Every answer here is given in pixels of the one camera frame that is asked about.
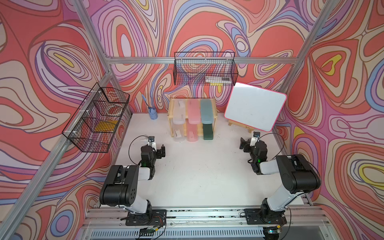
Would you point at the left black wire basket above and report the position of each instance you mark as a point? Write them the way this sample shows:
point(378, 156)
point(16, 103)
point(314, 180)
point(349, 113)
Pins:
point(100, 104)

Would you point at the dark green pencil case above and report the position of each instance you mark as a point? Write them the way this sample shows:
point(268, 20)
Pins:
point(208, 133)

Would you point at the wooden two-tier shelf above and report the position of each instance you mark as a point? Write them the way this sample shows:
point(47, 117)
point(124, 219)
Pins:
point(200, 125)

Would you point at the marker box in basket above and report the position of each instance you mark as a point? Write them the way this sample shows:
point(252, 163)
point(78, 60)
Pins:
point(216, 81)

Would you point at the black wire basket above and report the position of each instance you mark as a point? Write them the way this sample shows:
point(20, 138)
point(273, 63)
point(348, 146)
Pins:
point(100, 104)
point(191, 68)

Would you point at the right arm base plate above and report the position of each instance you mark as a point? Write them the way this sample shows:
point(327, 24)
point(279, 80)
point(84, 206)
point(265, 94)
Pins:
point(265, 217)

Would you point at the clear pencil case bottom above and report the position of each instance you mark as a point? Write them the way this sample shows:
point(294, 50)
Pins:
point(179, 133)

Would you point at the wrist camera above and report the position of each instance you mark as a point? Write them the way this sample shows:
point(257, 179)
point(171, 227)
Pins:
point(256, 135)
point(152, 142)

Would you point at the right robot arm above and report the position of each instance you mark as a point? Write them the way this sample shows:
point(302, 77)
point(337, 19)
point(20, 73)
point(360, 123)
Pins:
point(298, 177)

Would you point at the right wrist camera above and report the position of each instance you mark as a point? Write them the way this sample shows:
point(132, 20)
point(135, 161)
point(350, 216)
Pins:
point(256, 135)

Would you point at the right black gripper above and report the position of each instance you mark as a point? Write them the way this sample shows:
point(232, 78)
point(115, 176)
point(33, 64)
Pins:
point(247, 144)

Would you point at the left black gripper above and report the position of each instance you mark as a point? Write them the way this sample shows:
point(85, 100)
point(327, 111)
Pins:
point(159, 151)

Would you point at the clear pencil case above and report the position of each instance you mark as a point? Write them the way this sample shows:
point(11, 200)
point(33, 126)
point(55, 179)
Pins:
point(179, 112)
point(179, 133)

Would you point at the back black wire basket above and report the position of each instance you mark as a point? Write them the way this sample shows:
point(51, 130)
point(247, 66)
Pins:
point(191, 68)

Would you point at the pink pencil case top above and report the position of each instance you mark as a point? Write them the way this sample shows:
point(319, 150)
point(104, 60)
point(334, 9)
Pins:
point(194, 112)

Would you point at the pink framed whiteboard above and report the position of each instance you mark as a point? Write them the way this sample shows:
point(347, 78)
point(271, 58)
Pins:
point(254, 107)

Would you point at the yellow item in basket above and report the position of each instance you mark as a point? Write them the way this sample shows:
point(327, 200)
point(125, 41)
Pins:
point(105, 126)

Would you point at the green circuit board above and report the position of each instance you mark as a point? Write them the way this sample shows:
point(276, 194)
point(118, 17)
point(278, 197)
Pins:
point(147, 232)

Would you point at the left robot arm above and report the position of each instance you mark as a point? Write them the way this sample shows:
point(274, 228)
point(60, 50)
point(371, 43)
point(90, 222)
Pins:
point(120, 188)

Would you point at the wooden whiteboard easel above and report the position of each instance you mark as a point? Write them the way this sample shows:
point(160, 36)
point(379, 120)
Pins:
point(249, 129)

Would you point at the pink pencil case bottom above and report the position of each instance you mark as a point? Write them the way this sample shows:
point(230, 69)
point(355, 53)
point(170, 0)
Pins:
point(192, 132)

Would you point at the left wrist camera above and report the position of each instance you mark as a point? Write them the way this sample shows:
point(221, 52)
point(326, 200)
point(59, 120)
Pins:
point(152, 142)

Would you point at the blue pen cup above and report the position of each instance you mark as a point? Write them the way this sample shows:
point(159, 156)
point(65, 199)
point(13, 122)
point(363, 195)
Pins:
point(153, 113)

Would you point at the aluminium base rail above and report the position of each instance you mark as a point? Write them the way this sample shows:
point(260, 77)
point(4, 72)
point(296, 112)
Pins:
point(210, 223)

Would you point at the blue pen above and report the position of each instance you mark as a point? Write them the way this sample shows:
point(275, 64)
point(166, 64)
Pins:
point(145, 100)

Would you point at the clear pencil case top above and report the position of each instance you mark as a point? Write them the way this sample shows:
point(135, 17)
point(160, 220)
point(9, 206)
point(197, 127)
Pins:
point(179, 112)

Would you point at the pink pencil case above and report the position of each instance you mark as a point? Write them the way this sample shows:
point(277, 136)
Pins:
point(194, 112)
point(192, 132)

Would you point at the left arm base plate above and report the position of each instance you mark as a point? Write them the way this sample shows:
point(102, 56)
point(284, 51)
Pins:
point(155, 218)

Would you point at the teal pencil case top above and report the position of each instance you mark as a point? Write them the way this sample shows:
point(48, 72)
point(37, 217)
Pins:
point(207, 115)

